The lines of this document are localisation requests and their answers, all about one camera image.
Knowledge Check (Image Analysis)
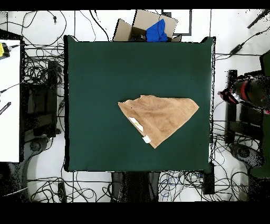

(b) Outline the blue cloth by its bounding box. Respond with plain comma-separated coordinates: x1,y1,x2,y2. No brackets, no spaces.
146,18,169,42

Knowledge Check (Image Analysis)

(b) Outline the black upright post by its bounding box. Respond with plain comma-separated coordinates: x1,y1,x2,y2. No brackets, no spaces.
225,69,238,145

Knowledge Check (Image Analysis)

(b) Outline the brown cardboard box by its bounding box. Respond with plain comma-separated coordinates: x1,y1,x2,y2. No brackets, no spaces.
112,9,182,42

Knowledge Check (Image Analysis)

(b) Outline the tan terry towel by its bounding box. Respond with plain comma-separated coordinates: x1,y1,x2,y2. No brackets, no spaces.
117,94,200,149

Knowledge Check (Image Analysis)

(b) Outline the dark green table cloth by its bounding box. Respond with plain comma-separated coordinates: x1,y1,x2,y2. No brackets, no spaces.
63,35,216,172

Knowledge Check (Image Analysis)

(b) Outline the black square frame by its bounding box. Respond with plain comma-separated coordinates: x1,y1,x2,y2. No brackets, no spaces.
161,9,192,36

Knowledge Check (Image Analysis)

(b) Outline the white desk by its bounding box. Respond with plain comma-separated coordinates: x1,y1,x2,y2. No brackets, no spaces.
0,39,21,163

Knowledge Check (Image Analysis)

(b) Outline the black power adapter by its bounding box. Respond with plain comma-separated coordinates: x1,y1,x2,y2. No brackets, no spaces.
229,43,246,55

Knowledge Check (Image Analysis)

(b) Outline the black slanted bar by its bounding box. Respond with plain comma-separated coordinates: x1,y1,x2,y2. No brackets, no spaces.
247,9,270,30

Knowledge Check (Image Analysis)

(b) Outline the black round base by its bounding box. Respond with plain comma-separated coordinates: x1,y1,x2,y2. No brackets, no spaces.
229,143,264,169

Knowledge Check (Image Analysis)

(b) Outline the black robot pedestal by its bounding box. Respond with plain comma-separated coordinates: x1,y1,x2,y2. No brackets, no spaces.
111,171,161,202

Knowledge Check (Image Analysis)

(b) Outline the yellow and black tool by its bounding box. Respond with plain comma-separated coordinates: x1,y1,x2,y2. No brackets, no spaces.
0,42,11,58

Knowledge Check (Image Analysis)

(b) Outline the black computer tower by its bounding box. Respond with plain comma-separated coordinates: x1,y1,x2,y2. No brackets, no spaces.
22,60,59,138

